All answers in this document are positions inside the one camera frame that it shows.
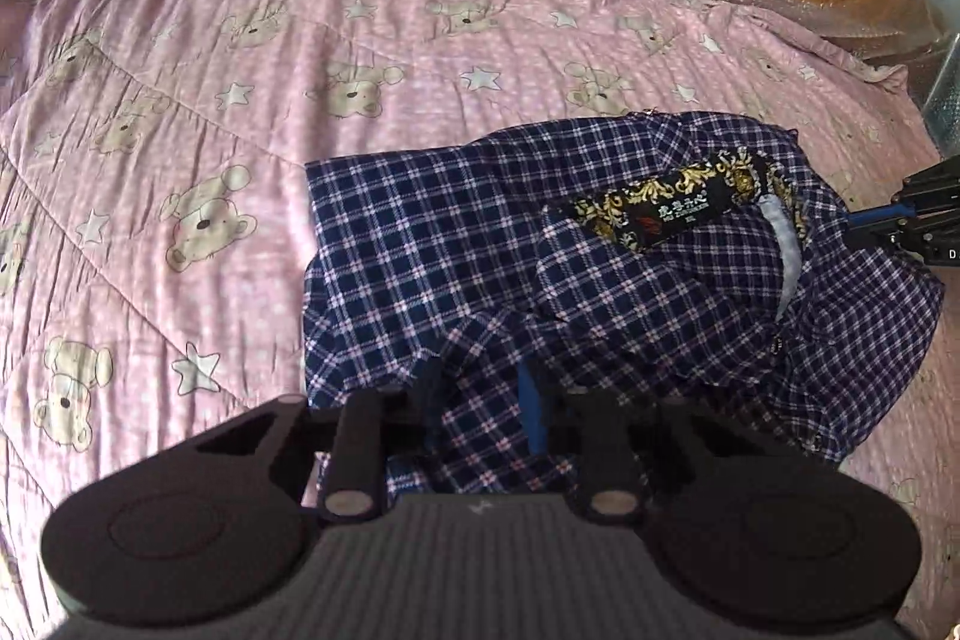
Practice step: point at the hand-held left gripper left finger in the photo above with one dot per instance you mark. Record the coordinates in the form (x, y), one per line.
(429, 389)

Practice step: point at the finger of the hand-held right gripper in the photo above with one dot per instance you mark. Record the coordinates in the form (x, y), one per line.
(885, 218)

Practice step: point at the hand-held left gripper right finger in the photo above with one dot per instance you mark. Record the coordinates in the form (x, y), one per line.
(534, 411)

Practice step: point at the navy plaid shirt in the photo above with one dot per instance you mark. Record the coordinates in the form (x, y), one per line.
(450, 235)

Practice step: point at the pink bear-print quilt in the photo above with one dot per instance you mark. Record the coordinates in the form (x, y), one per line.
(187, 85)

